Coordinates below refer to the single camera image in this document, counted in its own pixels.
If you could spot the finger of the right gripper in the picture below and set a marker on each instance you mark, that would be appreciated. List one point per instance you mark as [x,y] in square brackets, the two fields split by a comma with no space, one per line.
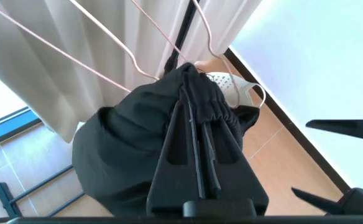
[349,128]
[330,203]

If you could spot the beige curtain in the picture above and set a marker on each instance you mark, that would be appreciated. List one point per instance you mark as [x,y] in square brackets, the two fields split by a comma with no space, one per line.
[44,77]

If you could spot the black garment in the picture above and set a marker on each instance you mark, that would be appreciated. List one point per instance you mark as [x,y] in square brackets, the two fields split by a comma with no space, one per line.
[122,149]

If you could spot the black clothes rack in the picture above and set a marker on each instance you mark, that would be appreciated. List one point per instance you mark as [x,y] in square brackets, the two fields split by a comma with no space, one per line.
[181,37]

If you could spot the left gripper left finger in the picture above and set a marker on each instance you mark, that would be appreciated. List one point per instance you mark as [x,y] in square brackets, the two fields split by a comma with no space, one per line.
[175,174]

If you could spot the window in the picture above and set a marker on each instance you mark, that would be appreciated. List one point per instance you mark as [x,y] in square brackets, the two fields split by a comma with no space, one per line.
[10,127]

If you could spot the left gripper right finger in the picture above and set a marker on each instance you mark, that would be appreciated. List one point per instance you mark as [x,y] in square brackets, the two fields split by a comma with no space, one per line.
[237,180]

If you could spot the white laundry basket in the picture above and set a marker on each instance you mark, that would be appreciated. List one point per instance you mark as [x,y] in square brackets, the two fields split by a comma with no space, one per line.
[231,87]

